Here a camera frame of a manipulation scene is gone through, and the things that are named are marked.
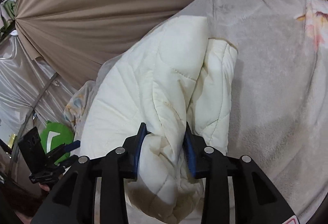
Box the green plush pillow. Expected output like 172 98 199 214
40 121 74 153

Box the beige curtain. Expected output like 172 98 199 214
16 0 194 88

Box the cream quilted jacket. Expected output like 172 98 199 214
80 16 238 223

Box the grey floral bed blanket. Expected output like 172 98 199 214
64 0 327 223

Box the silver satin curtain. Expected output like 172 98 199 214
1 36 76 143

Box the person's left hand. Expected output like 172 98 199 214
39 184 51 192

